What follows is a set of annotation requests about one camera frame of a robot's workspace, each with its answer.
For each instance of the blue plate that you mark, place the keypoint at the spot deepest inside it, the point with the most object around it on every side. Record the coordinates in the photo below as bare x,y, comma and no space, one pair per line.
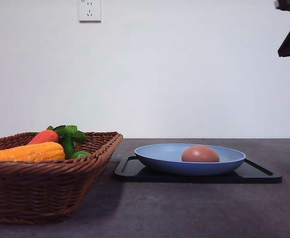
167,158

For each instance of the brown egg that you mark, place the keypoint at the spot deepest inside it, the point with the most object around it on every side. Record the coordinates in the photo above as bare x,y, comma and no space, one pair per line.
199,153

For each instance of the white wall socket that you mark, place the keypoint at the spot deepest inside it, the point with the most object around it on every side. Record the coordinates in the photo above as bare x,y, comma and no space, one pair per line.
89,11

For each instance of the green toy vegetable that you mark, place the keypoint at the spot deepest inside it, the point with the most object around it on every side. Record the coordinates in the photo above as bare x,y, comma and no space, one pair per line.
80,154

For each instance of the yellow toy corn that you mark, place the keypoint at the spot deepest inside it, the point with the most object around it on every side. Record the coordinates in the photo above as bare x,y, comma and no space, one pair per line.
35,152

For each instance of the orange toy carrot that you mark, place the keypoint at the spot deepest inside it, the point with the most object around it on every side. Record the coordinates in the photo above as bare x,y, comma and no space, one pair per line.
67,135

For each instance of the black serving tray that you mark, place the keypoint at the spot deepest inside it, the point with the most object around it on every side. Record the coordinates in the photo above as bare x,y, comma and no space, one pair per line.
132,169

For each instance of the brown wicker basket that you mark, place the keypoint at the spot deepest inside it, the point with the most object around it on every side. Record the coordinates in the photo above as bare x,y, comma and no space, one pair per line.
47,192

